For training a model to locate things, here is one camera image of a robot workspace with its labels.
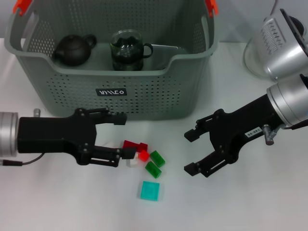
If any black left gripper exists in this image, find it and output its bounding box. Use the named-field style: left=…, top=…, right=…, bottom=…
left=18, top=107, right=137, bottom=168

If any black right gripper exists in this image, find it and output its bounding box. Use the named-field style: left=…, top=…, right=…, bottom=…
left=184, top=92, right=282, bottom=178

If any grey perforated plastic storage bin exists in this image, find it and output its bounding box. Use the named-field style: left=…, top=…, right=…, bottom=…
left=3, top=0, right=220, bottom=121

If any dark red toy brick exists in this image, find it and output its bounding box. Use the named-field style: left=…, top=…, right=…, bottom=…
left=122, top=140, right=148, bottom=153

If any green toy brick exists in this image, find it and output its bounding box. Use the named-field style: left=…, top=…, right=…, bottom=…
left=145, top=161, right=162, bottom=179
left=149, top=150, right=166, bottom=168

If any teal square toy brick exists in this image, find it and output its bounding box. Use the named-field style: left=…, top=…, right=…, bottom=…
left=138, top=180, right=166, bottom=200

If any black clay teapot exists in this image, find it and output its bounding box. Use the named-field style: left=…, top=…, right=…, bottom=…
left=51, top=34, right=98, bottom=67

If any left arm dark cable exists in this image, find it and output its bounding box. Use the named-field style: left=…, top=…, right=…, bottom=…
left=0, top=154, right=44, bottom=167

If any glass pitcher with black handle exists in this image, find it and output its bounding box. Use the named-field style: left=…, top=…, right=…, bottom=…
left=243, top=15, right=305, bottom=78

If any orange bin handle clip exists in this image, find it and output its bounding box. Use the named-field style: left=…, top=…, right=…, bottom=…
left=204, top=0, right=219, bottom=19
left=12, top=0, right=32, bottom=16

